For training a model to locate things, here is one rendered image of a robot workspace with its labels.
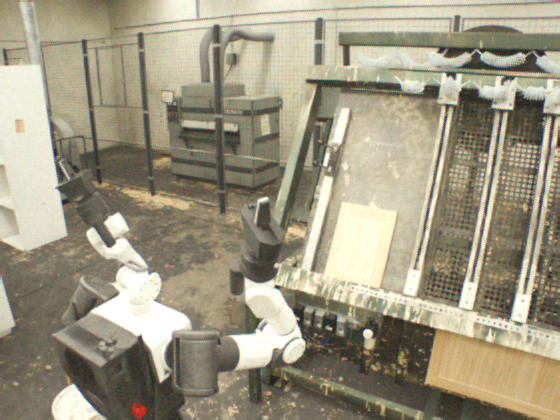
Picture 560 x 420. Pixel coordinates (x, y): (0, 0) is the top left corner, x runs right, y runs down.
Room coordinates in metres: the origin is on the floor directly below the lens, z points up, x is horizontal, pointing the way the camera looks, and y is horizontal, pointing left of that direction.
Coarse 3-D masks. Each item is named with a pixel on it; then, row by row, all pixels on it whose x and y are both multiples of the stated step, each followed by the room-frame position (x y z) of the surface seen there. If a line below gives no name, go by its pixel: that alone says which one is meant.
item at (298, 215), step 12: (324, 108) 2.59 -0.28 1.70; (324, 120) 2.60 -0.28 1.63; (468, 120) 2.17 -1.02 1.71; (324, 132) 2.53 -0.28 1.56; (312, 180) 2.39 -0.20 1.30; (312, 192) 2.35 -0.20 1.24; (300, 216) 2.28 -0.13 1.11; (444, 240) 1.88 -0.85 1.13; (456, 252) 1.83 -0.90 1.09; (516, 252) 1.71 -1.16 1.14; (516, 264) 1.68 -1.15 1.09; (540, 264) 1.63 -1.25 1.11
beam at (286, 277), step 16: (288, 272) 2.05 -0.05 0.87; (304, 272) 2.01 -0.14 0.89; (288, 288) 2.00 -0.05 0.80; (304, 288) 1.96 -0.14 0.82; (320, 288) 1.93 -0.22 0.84; (336, 288) 1.90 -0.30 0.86; (368, 288) 1.83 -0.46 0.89; (352, 304) 1.82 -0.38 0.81; (368, 304) 1.79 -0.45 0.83; (384, 304) 1.75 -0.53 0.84; (400, 304) 1.72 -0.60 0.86; (416, 320) 1.65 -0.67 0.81; (432, 320) 1.62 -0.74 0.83; (448, 320) 1.59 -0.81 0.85; (464, 320) 1.57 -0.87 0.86; (480, 336) 1.50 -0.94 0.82; (496, 336) 1.47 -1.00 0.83; (512, 336) 1.45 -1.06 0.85; (528, 336) 1.42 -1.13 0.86; (528, 352) 1.39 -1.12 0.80; (544, 352) 1.36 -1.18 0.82
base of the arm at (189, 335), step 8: (176, 336) 0.80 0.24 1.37; (184, 336) 0.78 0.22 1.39; (192, 336) 0.77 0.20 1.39; (200, 336) 0.77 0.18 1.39; (208, 336) 0.78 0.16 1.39; (216, 336) 0.79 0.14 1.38; (176, 344) 0.80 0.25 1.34; (176, 352) 0.79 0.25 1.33; (176, 360) 0.78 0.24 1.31; (176, 368) 0.77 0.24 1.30; (176, 376) 0.76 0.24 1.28; (176, 384) 0.75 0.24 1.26; (184, 392) 0.70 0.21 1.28; (192, 392) 0.70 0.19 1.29; (200, 392) 0.70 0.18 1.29; (208, 392) 0.71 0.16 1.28; (216, 392) 0.72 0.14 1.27
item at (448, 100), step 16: (448, 80) 2.06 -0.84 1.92; (448, 96) 2.14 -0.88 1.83; (448, 112) 2.14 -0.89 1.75; (448, 128) 2.09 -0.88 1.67; (448, 144) 2.10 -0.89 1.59; (432, 160) 2.03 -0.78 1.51; (432, 176) 1.99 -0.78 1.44; (432, 192) 1.98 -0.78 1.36; (432, 208) 1.90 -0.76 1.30; (432, 224) 1.89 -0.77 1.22; (416, 240) 1.85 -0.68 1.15; (416, 256) 1.81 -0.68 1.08; (416, 272) 1.76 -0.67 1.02; (416, 288) 1.72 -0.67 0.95
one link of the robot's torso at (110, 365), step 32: (96, 320) 0.86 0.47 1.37; (128, 320) 0.86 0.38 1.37; (160, 320) 0.87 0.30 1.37; (64, 352) 0.80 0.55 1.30; (96, 352) 0.73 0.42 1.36; (128, 352) 0.75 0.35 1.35; (160, 352) 0.79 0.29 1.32; (96, 384) 0.71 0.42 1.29; (128, 384) 0.74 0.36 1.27; (160, 384) 0.78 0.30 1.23; (128, 416) 0.72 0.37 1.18; (160, 416) 0.82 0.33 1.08
